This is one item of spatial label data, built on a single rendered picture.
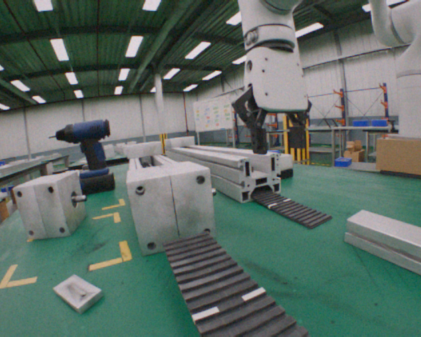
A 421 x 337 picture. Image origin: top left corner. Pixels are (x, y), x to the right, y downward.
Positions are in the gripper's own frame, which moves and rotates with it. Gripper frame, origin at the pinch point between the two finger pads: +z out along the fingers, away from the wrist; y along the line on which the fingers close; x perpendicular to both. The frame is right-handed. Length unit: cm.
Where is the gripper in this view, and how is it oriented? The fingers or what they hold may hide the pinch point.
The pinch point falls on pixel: (279, 144)
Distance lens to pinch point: 34.4
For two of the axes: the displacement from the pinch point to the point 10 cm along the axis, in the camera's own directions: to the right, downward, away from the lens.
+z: 1.0, 9.8, 1.8
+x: -3.8, -1.3, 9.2
